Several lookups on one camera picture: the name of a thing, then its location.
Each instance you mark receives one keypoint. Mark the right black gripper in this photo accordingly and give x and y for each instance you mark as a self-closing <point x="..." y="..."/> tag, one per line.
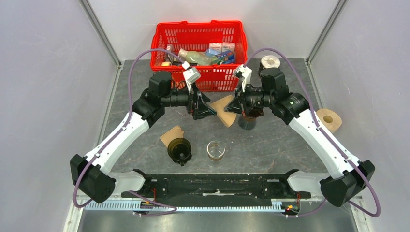
<point x="234" y="107"/>

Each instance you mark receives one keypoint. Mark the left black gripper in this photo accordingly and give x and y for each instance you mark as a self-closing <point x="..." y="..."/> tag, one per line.
<point x="201" y="108"/>

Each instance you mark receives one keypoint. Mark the brown paper coffee filter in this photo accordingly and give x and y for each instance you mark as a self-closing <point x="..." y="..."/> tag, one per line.
<point x="227" y="118"/>

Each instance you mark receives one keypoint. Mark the brown dripper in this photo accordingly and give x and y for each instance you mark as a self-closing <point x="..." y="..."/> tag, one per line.
<point x="254" y="113"/>

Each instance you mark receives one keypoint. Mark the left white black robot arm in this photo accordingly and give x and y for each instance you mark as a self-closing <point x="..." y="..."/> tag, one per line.
<point x="92" y="174"/>

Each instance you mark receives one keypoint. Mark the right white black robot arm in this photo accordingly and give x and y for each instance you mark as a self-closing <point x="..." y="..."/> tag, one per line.
<point x="346" y="175"/>

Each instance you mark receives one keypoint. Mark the dark dripper on table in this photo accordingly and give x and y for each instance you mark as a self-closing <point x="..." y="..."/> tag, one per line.
<point x="179" y="150"/>

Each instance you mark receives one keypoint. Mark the small clear glass beaker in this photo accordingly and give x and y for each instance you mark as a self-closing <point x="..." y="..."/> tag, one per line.
<point x="216" y="150"/>

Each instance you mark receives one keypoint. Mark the clear plastic bottle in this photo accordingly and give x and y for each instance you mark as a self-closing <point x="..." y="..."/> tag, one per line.
<point x="194" y="57"/>

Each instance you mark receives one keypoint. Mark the blue green box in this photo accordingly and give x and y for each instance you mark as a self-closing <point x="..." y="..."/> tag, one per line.
<point x="226" y="57"/>

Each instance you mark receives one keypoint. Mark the red plastic shopping basket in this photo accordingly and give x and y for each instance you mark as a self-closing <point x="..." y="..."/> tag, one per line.
<point x="196" y="37"/>

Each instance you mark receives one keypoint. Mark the black wrapped paper roll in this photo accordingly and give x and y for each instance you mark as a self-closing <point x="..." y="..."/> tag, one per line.
<point x="268" y="61"/>

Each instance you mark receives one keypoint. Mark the white pink carton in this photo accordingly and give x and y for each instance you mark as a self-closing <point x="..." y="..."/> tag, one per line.
<point x="216" y="47"/>
<point x="228" y="46"/>

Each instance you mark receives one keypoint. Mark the small grey pouch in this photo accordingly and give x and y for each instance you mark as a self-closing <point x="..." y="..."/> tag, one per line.
<point x="170" y="49"/>

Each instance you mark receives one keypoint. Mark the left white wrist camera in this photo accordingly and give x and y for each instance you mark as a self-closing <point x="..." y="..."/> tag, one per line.
<point x="190" y="74"/>

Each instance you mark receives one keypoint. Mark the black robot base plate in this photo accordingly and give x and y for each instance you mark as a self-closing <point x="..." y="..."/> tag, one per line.
<point x="219" y="189"/>

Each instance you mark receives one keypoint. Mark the slotted white cable duct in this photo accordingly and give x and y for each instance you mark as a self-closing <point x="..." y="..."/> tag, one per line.
<point x="140" y="206"/>

